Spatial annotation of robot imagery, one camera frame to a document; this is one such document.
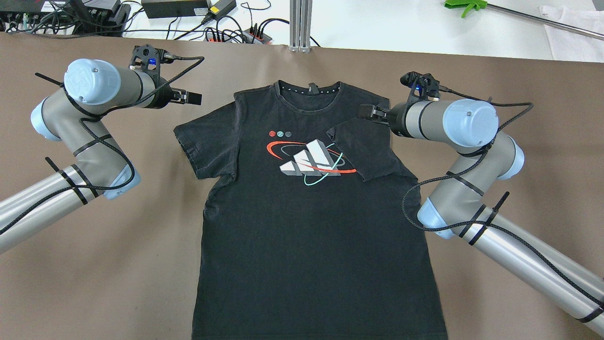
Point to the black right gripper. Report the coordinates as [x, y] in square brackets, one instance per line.
[397, 117]

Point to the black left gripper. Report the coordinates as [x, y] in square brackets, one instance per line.
[162, 94]

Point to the black printed t-shirt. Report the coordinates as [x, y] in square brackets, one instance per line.
[303, 234]

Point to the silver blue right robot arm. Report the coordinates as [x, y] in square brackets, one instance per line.
[454, 208]

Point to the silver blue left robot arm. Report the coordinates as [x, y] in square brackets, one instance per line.
[73, 115]

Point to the grey orange USB hub left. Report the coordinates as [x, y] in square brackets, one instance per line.
[213, 35]

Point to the grey orange usb hub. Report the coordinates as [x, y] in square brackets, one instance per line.
[213, 35]
[255, 36]

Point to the grey orange USB hub right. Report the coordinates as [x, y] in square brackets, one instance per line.
[255, 36]

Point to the black power adapter brick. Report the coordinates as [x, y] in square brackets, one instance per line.
[175, 8]

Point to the white cloth on floor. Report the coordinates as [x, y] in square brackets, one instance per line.
[568, 46]

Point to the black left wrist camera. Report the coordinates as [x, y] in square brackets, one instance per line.
[149, 59]

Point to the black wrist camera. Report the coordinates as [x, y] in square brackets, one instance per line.
[422, 87]
[149, 59]

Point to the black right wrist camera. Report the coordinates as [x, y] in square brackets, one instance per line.
[422, 87]

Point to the aluminium frame post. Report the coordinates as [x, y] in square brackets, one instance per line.
[300, 23]

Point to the green handled metal rod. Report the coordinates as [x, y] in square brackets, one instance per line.
[467, 5]

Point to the black network switch box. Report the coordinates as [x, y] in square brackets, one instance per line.
[76, 17]

